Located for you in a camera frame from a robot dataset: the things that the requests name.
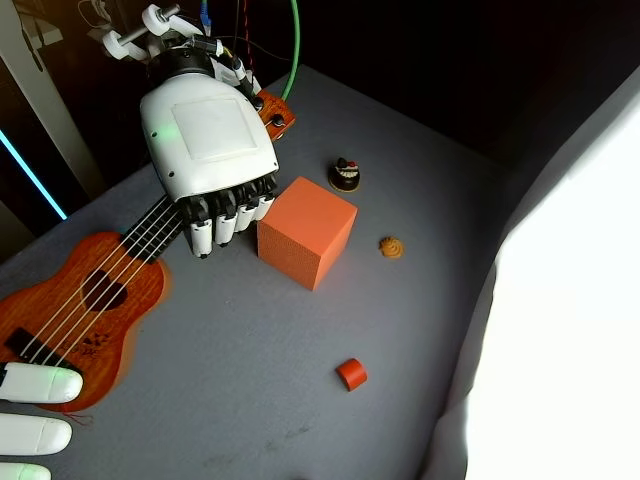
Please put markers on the cyan light strip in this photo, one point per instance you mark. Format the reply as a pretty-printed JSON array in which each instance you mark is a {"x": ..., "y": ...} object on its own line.
[{"x": 31, "y": 172}]

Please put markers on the orange cube block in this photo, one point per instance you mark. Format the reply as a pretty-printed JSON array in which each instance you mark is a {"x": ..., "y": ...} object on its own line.
[{"x": 320, "y": 220}]

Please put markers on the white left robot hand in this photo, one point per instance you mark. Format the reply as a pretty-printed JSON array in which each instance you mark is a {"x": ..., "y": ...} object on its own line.
[{"x": 210, "y": 135}]

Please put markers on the orange swirl cookie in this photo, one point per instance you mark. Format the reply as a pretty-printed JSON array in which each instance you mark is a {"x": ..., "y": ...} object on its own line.
[{"x": 391, "y": 248}]

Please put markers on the red cylinder with white cross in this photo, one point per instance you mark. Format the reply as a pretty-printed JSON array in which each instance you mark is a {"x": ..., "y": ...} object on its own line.
[{"x": 352, "y": 375}]

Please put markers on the white robot column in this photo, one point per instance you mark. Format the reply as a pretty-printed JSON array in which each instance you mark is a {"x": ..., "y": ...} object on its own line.
[{"x": 55, "y": 125}]

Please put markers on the toy chocolate cake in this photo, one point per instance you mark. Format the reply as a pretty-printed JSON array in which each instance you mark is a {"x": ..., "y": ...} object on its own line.
[{"x": 345, "y": 176}]

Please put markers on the small orange wooden ukulele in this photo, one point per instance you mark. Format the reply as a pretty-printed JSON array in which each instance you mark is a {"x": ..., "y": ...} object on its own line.
[{"x": 100, "y": 300}]

